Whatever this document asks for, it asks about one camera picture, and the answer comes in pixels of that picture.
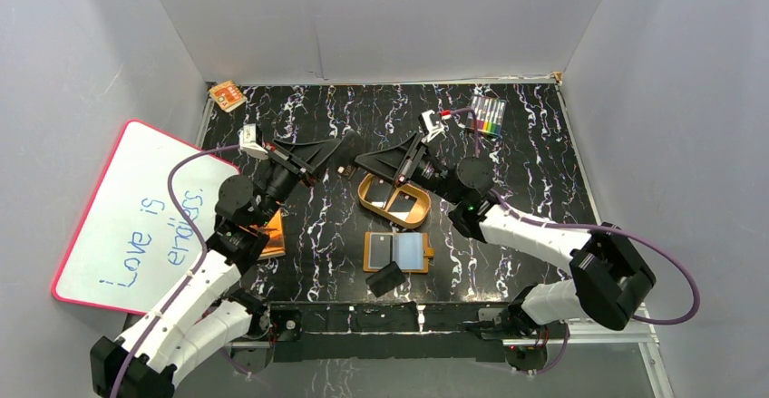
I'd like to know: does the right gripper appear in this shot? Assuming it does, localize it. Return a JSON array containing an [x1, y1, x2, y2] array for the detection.
[[355, 131, 463, 207]]

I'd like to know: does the orange leather card holder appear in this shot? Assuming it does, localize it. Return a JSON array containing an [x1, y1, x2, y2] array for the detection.
[[363, 232, 434, 274]]

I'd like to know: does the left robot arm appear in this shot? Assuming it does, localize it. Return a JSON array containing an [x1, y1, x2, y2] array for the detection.
[[90, 124, 366, 397]]

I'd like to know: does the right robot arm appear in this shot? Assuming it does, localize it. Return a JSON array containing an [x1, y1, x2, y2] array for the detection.
[[354, 136, 657, 338]]

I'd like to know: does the tan oval tray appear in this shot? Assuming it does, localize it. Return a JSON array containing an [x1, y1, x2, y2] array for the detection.
[[357, 174, 432, 229]]

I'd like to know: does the orange paperback book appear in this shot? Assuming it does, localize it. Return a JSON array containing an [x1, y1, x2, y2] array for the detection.
[[252, 211, 287, 259]]

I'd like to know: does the pack of coloured markers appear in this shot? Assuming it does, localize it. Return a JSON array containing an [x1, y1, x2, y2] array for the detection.
[[465, 95, 507, 137]]

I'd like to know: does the pink framed whiteboard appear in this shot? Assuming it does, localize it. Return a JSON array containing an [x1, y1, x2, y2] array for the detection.
[[52, 120, 239, 313]]

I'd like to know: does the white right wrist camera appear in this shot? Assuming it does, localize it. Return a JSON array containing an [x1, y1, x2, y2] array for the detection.
[[418, 110, 451, 144]]

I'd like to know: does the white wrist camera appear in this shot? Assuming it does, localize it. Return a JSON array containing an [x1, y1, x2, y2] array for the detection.
[[418, 110, 451, 144], [238, 123, 268, 160]]

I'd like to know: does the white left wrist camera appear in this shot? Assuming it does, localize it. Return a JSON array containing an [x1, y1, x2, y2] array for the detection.
[[238, 123, 268, 160]]

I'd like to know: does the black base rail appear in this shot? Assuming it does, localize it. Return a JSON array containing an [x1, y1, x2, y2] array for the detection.
[[209, 298, 572, 378]]

